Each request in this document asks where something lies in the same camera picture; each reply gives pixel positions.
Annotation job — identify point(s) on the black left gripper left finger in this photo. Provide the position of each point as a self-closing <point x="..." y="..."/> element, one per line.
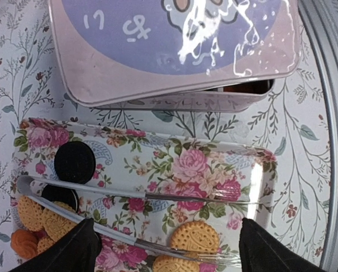
<point x="76" y="251"/>

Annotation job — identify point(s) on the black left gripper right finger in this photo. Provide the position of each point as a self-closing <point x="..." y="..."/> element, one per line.
<point x="260" y="251"/>

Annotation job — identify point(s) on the silver white tongs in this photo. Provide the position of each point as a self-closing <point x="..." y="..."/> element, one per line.
<point x="147" y="219"/>

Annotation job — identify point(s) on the silver tin lid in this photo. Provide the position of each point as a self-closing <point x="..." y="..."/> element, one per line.
<point x="116" y="51"/>

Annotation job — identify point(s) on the beige sandwich biscuit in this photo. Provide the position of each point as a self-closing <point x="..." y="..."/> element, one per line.
<point x="55" y="225"/>

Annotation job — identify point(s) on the orange swirl cookie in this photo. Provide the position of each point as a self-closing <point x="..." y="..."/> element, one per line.
<point x="24" y="244"/>

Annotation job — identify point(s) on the round beige biscuit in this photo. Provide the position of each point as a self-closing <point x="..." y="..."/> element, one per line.
<point x="195" y="236"/>
<point x="30" y="214"/>

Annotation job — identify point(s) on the black sandwich cookie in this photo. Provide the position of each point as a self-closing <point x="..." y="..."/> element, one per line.
<point x="65" y="195"/>
<point x="75" y="162"/>

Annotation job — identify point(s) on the pink divided cookie tin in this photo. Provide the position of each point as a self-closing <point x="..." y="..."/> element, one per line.
<point x="234" y="98"/>

